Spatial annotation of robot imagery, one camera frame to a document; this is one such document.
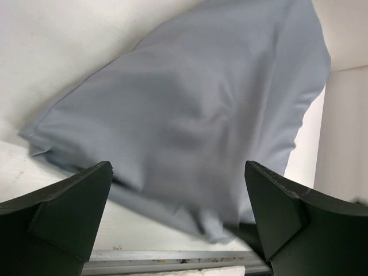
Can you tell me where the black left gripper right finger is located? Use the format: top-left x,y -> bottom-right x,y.
244,161 -> 367,275

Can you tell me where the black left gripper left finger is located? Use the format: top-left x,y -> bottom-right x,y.
1,162 -> 113,276

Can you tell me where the grey pillowcase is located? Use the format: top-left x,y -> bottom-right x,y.
20,1 -> 331,243

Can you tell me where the aluminium rail front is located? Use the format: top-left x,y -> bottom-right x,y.
82,250 -> 272,275

